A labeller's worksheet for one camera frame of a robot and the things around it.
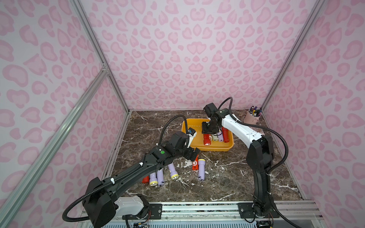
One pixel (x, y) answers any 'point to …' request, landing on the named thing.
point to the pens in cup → (254, 111)
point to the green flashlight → (215, 138)
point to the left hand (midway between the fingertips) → (193, 145)
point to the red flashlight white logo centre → (195, 164)
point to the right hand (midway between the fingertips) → (204, 131)
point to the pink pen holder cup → (250, 119)
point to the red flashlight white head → (206, 139)
